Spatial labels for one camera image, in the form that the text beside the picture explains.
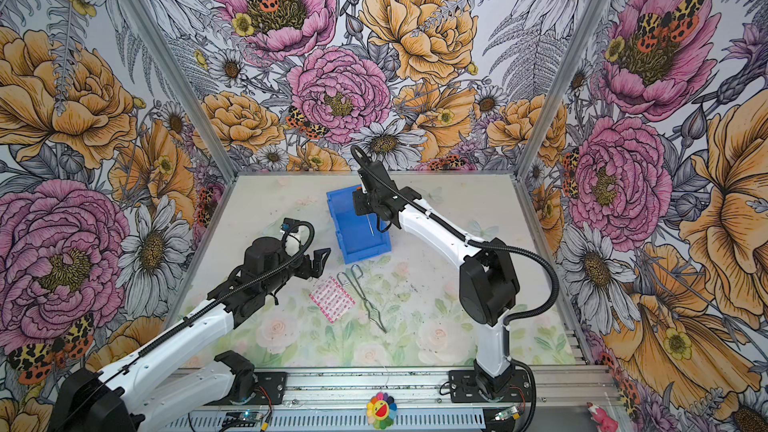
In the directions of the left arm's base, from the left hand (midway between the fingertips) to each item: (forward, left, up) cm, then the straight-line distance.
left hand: (313, 254), depth 82 cm
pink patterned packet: (-7, -4, -15) cm, 16 cm away
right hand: (+13, -13, +5) cm, 19 cm away
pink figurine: (-37, -68, -11) cm, 78 cm away
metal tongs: (-11, -16, -15) cm, 24 cm away
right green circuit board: (-35, -48, -14) cm, 61 cm away
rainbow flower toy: (-34, -18, -12) cm, 41 cm away
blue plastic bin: (+14, -10, -12) cm, 22 cm away
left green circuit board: (-35, +13, -14) cm, 40 cm away
